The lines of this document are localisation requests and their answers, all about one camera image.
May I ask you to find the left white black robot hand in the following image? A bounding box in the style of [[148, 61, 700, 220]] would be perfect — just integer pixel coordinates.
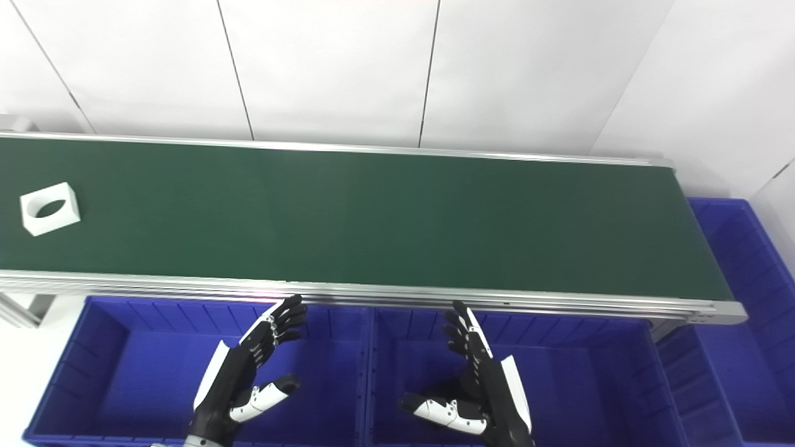
[[188, 294, 309, 447]]

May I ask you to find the green conveyor belt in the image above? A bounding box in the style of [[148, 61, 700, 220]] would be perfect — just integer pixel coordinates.
[[0, 130, 748, 327], [0, 137, 734, 302]]

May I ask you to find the white block with round hole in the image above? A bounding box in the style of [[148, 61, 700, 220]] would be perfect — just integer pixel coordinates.
[[20, 182, 82, 237]]

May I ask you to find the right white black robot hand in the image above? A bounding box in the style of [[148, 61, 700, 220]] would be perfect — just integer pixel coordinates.
[[397, 300, 535, 447]]

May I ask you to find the aluminium conveyor leg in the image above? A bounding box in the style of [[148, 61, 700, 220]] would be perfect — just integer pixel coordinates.
[[0, 291, 58, 329]]

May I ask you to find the blue plastic bin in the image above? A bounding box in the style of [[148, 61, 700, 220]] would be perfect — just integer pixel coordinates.
[[655, 197, 795, 447], [365, 307, 691, 447], [24, 296, 373, 447]]

